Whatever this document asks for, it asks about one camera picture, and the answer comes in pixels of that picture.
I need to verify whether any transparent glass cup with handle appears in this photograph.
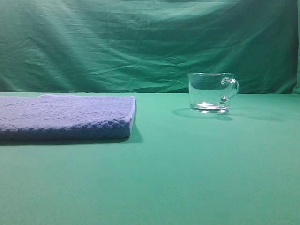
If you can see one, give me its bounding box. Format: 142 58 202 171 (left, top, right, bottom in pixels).
187 73 240 113

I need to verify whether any blue folded towel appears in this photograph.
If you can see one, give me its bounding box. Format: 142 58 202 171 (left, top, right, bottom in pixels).
0 94 135 141

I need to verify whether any green backdrop cloth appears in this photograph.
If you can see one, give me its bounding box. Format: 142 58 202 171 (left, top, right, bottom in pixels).
0 0 300 94

